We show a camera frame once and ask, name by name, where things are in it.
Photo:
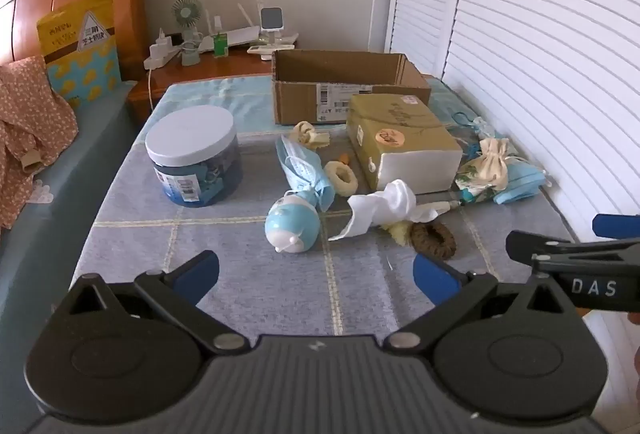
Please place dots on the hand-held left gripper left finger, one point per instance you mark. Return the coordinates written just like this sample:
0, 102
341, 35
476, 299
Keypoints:
197, 276

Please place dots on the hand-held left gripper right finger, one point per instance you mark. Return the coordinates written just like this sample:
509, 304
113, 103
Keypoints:
435, 281

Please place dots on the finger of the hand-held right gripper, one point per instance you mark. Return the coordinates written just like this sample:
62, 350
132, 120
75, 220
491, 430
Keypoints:
545, 246
617, 224

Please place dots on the brown scrunchie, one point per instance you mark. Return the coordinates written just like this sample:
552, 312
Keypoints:
445, 246

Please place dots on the leaf print pouch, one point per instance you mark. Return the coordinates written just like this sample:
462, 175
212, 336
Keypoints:
472, 186

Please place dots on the blue face mask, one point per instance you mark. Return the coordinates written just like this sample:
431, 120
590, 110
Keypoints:
520, 184
302, 164

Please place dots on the cardboard box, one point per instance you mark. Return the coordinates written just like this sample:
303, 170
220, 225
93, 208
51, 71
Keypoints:
300, 99

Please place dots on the yellow fluffy scrunchie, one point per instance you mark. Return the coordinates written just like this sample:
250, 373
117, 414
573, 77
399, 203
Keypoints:
400, 231

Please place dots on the folded blue face mask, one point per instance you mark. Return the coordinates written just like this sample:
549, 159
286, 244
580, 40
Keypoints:
520, 184

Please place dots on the slim silver tool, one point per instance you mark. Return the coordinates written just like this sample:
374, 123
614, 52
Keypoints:
445, 201

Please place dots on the light blue round toy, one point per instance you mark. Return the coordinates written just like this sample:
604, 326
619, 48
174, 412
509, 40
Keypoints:
292, 224

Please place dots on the round jar white lid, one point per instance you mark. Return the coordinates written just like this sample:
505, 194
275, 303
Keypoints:
192, 134

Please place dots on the teal bed sheet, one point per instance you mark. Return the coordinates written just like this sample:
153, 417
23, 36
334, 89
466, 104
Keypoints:
70, 194

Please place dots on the closed yellow-brown box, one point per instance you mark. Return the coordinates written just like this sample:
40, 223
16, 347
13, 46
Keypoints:
400, 129

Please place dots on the small white cloth piece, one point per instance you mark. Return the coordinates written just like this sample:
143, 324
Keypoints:
40, 194

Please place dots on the wooden nightstand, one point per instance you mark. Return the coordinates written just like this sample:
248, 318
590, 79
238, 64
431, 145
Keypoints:
210, 72

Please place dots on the white power strip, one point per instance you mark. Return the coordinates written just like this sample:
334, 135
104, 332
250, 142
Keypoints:
160, 60

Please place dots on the white charger plug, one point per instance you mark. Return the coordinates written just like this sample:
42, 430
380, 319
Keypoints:
165, 38
157, 50

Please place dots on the small green bottle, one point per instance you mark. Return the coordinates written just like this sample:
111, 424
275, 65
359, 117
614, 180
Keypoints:
220, 45

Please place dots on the orange floral cloth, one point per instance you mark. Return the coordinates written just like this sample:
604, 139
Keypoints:
30, 114

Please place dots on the white remote control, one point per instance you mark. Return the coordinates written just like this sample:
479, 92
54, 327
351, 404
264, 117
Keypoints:
260, 51

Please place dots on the white router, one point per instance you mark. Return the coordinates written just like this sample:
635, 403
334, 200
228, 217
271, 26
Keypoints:
240, 37

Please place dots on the white flat device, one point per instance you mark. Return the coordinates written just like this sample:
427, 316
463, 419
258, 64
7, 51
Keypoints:
286, 40

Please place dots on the green desk fan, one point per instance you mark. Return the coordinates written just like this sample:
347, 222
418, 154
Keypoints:
187, 14

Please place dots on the yellow snack bag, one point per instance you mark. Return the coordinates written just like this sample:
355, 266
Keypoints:
75, 44

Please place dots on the phone on white stand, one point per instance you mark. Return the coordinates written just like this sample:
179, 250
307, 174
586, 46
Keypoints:
271, 20

